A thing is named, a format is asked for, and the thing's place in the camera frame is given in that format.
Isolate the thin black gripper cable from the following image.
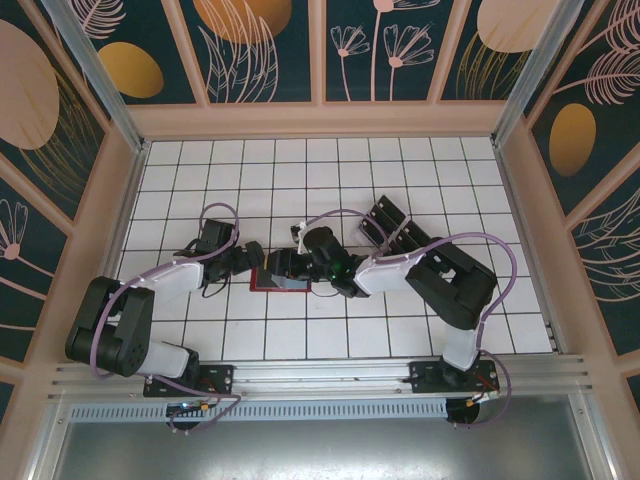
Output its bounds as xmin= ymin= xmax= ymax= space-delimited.
xmin=310 ymin=280 xmax=346 ymax=300
xmin=198 ymin=278 xmax=231 ymax=300

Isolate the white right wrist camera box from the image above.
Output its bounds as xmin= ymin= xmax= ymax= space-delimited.
xmin=288 ymin=219 xmax=310 ymax=254

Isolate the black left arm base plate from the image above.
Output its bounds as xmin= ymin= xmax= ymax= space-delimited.
xmin=143 ymin=363 xmax=236 ymax=399

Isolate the aluminium table side rail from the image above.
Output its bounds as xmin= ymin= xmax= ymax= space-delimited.
xmin=102 ymin=139 xmax=154 ymax=286
xmin=492 ymin=139 xmax=569 ymax=354

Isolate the grey metal panel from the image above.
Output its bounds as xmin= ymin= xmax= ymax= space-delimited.
xmin=29 ymin=394 xmax=616 ymax=480

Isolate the red leather card holder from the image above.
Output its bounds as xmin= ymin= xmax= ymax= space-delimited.
xmin=248 ymin=266 xmax=312 ymax=294

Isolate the aluminium frame post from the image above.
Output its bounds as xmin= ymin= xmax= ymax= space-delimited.
xmin=489 ymin=0 xmax=584 ymax=146
xmin=42 ymin=0 xmax=151 ymax=154

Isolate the thin black right gripper cable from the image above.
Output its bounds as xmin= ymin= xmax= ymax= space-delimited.
xmin=310 ymin=280 xmax=346 ymax=300

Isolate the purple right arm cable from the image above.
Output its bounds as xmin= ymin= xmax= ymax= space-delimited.
xmin=298 ymin=208 xmax=519 ymax=431

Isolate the grey slotted cable duct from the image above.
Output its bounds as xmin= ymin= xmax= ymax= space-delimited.
xmin=67 ymin=398 xmax=449 ymax=422

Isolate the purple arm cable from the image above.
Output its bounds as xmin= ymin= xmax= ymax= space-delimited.
xmin=91 ymin=202 xmax=244 ymax=436
xmin=298 ymin=208 xmax=519 ymax=431

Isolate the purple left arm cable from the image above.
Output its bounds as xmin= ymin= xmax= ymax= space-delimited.
xmin=91 ymin=202 xmax=244 ymax=436

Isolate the aluminium mounting rail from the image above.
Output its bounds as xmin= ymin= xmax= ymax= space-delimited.
xmin=47 ymin=353 xmax=596 ymax=401

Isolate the thin black left gripper cable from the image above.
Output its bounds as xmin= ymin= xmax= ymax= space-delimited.
xmin=198 ymin=278 xmax=231 ymax=300

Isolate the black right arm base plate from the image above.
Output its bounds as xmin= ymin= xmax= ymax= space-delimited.
xmin=408 ymin=360 xmax=501 ymax=396

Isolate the tray of black blocks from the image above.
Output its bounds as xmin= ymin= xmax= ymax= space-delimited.
xmin=355 ymin=193 xmax=436 ymax=256

